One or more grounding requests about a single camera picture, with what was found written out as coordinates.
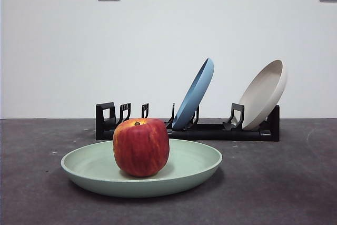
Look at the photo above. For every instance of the green round plate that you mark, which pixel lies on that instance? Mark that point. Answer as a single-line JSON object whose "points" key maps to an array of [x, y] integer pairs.
{"points": [[87, 164]]}

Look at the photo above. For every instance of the beige round plate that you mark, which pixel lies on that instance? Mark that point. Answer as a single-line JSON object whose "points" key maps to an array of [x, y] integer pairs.
{"points": [[263, 93]]}

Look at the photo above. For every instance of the red apple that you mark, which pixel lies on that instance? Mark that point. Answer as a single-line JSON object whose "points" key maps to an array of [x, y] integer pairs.
{"points": [[140, 151]]}

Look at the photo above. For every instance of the black plate rack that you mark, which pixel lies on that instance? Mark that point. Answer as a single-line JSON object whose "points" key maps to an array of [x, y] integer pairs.
{"points": [[210, 134]]}

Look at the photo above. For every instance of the blue round plate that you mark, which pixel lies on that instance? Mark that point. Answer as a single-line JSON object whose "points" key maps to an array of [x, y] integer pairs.
{"points": [[196, 90]]}

